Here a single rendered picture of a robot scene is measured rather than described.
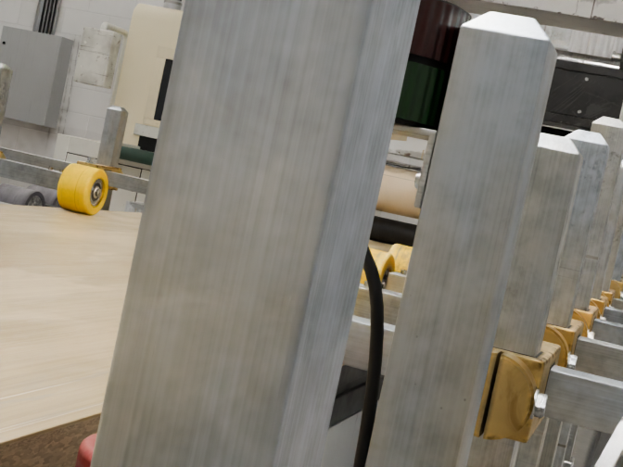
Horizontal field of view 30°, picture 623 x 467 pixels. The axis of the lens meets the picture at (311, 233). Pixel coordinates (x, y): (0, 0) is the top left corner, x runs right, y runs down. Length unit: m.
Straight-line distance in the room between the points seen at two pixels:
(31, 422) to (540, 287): 0.30
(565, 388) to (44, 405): 0.32
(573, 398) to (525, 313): 0.07
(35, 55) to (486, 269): 10.25
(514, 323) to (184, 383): 0.50
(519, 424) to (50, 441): 0.26
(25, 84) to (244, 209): 10.47
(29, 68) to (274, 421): 10.48
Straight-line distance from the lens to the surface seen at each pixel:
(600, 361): 0.99
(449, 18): 0.46
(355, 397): 1.27
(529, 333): 0.70
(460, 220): 0.45
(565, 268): 0.95
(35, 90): 10.61
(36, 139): 10.81
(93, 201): 1.99
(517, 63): 0.45
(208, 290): 0.21
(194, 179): 0.21
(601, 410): 0.74
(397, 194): 3.08
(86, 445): 0.55
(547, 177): 0.70
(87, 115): 10.58
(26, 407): 0.63
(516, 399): 0.68
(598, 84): 3.05
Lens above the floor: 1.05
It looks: 3 degrees down
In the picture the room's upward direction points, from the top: 12 degrees clockwise
